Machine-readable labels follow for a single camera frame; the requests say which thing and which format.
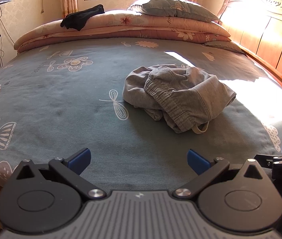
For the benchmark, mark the black garment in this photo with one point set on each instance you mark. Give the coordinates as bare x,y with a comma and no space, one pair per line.
81,17

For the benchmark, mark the plump grey-blue pillow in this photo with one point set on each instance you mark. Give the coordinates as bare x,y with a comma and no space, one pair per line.
175,10

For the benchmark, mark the grey sweatpants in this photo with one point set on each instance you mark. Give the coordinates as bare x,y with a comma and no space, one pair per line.
180,92

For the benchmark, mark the blue-grey floral bed sheet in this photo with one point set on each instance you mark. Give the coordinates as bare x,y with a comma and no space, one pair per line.
56,104

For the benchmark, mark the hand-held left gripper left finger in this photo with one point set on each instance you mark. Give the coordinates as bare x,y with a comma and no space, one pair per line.
81,159

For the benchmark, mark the wooden headboard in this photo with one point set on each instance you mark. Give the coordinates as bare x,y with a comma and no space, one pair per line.
267,37

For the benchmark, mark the flat grey-blue pillow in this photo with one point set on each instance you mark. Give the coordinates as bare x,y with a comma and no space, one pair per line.
223,46

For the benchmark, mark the folded pink floral quilt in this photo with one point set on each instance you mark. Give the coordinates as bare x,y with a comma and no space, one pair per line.
131,27

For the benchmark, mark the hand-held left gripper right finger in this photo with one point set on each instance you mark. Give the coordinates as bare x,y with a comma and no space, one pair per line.
197,160

